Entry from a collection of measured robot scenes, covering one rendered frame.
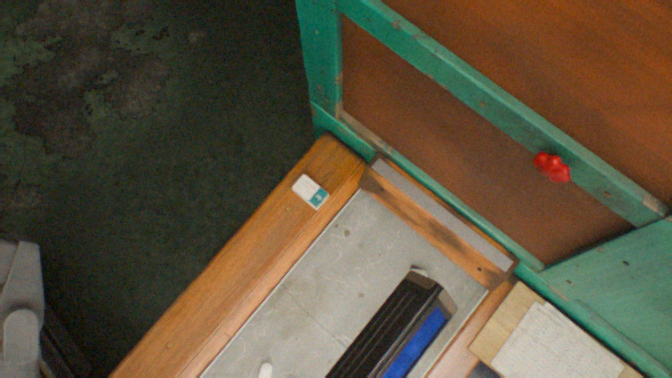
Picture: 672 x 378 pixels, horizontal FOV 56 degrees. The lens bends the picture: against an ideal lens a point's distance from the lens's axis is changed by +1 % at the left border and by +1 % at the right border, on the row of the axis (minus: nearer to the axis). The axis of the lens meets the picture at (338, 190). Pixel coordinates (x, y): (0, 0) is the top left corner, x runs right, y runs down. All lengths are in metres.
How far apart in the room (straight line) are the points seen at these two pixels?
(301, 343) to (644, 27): 0.81
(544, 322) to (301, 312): 0.42
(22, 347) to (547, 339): 0.80
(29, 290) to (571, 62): 0.68
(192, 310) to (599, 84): 0.80
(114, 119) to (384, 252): 1.23
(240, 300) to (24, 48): 1.47
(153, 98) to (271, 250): 1.10
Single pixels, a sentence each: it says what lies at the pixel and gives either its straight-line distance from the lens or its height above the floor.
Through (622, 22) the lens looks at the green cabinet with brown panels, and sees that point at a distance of 0.52.
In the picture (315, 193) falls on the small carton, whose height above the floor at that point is 0.78.
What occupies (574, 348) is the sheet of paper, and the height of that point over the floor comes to 0.78.
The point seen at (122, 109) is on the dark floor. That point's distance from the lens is 2.15.
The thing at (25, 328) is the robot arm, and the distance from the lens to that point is 0.88.
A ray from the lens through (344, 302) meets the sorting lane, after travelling 1.14.
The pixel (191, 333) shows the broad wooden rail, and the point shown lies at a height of 0.76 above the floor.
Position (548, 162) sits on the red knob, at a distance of 0.68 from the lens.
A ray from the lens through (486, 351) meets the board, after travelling 1.12.
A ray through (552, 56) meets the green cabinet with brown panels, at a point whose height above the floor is 1.37.
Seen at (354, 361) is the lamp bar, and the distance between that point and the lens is 0.79.
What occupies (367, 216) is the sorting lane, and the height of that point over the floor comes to 0.74.
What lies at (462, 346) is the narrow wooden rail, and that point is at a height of 0.77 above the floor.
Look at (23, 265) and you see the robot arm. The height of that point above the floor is 1.10.
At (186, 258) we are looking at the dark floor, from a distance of 1.96.
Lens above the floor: 1.88
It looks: 75 degrees down
